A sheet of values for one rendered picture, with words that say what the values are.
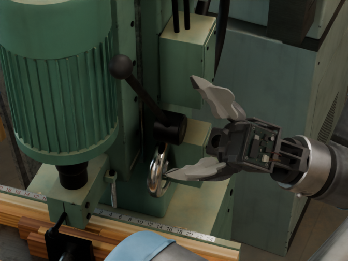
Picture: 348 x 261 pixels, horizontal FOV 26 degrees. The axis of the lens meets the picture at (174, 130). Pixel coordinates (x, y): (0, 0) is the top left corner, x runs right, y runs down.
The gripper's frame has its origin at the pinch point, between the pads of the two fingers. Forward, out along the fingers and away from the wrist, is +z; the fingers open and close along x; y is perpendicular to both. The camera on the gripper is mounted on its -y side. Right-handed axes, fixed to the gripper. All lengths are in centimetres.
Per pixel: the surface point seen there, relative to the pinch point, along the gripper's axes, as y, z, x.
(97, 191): -33.7, -4.9, 10.5
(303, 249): -112, -117, 5
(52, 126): -14.7, 13.2, 3.8
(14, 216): -49, 4, 19
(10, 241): -50, 4, 24
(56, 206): -32.6, 2.6, 15.1
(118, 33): -14.7, 6.6, -13.9
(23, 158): -136, -20, 0
